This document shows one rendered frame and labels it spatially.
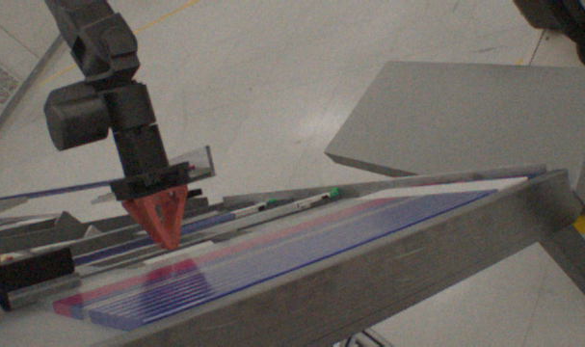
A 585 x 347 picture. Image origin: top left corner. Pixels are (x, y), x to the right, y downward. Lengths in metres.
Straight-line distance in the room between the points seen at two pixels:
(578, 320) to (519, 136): 0.63
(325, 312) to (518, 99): 0.69
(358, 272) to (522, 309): 1.16
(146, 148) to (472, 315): 1.11
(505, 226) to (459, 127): 0.49
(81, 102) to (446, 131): 0.63
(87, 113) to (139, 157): 0.08
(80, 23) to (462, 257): 0.52
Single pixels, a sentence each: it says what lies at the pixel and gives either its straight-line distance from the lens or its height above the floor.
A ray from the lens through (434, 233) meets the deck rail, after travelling 0.64.
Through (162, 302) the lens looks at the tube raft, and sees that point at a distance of 0.55.
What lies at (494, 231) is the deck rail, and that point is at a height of 0.81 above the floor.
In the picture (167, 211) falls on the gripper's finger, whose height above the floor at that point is 0.94.
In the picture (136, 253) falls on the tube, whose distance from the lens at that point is 0.87.
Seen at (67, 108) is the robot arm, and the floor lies 1.13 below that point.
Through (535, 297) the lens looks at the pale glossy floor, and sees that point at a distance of 1.71.
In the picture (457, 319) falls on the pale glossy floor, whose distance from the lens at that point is 1.80.
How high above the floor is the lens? 1.29
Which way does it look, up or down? 28 degrees down
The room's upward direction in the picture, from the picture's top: 49 degrees counter-clockwise
